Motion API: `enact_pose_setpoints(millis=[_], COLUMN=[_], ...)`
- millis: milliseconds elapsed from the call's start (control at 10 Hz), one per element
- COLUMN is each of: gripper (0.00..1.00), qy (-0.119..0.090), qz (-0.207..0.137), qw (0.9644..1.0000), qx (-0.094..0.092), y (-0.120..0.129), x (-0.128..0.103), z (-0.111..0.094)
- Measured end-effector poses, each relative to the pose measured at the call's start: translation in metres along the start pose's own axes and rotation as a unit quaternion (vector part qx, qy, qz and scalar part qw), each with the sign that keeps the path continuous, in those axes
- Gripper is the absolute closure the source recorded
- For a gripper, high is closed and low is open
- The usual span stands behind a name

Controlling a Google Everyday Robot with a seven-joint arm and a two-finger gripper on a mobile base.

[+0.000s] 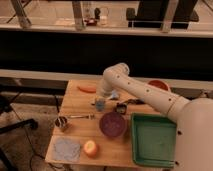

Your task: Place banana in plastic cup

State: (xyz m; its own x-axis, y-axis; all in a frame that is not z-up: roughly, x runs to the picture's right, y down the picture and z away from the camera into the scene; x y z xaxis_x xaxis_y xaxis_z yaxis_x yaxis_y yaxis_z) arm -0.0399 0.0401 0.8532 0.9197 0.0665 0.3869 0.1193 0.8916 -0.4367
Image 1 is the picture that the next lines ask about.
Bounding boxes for green plastic tray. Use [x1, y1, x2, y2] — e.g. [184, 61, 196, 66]
[131, 113, 176, 168]

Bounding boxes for blue plastic cup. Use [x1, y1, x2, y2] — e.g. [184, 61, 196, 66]
[95, 97, 106, 111]

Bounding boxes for orange peach fruit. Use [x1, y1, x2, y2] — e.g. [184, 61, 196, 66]
[83, 140, 98, 157]

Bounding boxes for blue cloth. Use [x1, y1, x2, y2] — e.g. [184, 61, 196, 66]
[52, 138, 81, 162]

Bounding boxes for metal spoon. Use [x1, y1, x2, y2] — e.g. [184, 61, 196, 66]
[68, 114, 95, 119]

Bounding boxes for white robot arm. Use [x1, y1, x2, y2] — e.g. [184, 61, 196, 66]
[98, 63, 213, 171]

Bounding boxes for orange carrot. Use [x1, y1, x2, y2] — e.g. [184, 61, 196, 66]
[77, 86, 96, 93]

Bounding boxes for purple bowl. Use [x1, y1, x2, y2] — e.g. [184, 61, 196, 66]
[99, 112, 127, 138]

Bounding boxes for orange bowl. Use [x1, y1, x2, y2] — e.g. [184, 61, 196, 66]
[148, 80, 170, 91]

